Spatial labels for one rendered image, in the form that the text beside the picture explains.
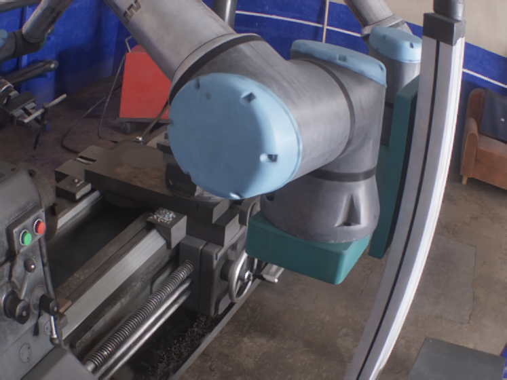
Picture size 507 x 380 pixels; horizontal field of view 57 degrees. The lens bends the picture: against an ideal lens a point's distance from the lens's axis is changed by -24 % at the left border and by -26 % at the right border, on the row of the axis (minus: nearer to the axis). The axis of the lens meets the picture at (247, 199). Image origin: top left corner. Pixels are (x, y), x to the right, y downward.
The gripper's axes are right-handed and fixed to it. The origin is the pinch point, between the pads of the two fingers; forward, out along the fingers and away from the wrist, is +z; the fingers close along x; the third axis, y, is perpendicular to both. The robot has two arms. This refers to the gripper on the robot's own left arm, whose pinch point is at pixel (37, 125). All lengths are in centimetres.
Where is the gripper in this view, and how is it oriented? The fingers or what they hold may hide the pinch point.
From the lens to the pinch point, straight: 141.3
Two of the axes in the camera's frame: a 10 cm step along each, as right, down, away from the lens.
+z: 8.4, 5.4, -0.6
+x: 3.4, -4.2, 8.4
